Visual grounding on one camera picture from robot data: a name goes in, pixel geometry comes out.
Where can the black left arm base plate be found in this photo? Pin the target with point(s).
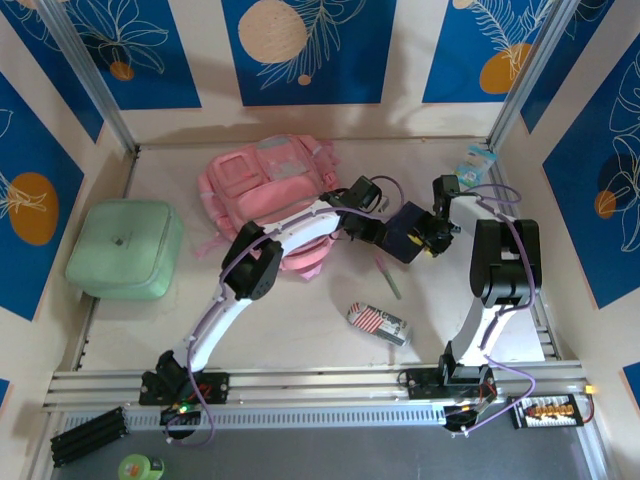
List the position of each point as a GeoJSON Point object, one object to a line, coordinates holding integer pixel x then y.
{"type": "Point", "coordinates": [215, 387]}

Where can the yellow power connector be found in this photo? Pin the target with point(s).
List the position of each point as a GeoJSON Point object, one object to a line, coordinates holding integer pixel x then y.
{"type": "Point", "coordinates": [592, 389]}

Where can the green tape roll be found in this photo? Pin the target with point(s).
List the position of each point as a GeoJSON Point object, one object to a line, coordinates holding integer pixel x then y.
{"type": "Point", "coordinates": [140, 467]}

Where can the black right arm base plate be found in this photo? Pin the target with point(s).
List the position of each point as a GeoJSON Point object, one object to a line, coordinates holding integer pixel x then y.
{"type": "Point", "coordinates": [420, 385]}

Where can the black board with orange connectors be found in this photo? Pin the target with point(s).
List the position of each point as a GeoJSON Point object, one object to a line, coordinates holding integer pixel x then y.
{"type": "Point", "coordinates": [545, 412]}

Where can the flag print pencil case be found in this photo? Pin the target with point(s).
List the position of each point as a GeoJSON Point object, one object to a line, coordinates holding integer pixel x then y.
{"type": "Point", "coordinates": [380, 325]}

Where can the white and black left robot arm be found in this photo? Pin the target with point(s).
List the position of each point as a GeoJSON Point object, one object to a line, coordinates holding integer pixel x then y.
{"type": "Point", "coordinates": [300, 227]}

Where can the pink and green pen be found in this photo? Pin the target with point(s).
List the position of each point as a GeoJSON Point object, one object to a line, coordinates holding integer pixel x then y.
{"type": "Point", "coordinates": [390, 280]}

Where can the light blue tissue pack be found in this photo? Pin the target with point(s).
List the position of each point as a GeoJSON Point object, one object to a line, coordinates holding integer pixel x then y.
{"type": "Point", "coordinates": [472, 167]}

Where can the black ribbed metal block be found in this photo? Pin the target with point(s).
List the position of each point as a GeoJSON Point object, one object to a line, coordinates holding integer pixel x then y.
{"type": "Point", "coordinates": [87, 437]}

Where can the mint green zip pouch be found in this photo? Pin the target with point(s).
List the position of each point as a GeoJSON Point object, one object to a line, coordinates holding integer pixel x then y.
{"type": "Point", "coordinates": [120, 245]}

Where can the blue book with yellow label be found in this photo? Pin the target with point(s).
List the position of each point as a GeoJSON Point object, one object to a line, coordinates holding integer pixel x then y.
{"type": "Point", "coordinates": [400, 235]}

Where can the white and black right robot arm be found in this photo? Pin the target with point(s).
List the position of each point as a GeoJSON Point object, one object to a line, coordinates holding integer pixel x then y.
{"type": "Point", "coordinates": [505, 260]}

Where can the pink backpack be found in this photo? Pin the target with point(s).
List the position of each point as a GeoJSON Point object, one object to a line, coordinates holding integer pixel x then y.
{"type": "Point", "coordinates": [260, 200]}

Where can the small black circuit board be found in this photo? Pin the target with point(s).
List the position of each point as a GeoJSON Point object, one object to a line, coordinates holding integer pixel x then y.
{"type": "Point", "coordinates": [465, 416]}
{"type": "Point", "coordinates": [180, 414]}

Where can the aluminium frame post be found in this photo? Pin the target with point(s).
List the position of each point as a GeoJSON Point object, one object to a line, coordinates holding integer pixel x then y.
{"type": "Point", "coordinates": [90, 75]}
{"type": "Point", "coordinates": [530, 75]}

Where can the long aluminium mounting rail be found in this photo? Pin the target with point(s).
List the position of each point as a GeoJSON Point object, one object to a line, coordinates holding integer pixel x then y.
{"type": "Point", "coordinates": [325, 385]}

